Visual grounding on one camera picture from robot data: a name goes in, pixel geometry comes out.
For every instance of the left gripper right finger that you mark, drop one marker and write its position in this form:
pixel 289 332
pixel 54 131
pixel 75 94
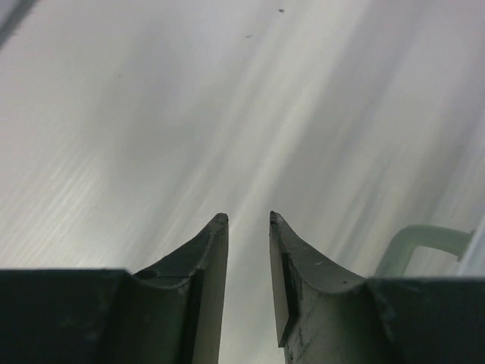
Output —
pixel 324 313

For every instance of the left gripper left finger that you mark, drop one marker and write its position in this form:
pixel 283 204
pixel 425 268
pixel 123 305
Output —
pixel 171 311

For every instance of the green cantilever tool box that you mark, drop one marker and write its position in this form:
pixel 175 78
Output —
pixel 402 246

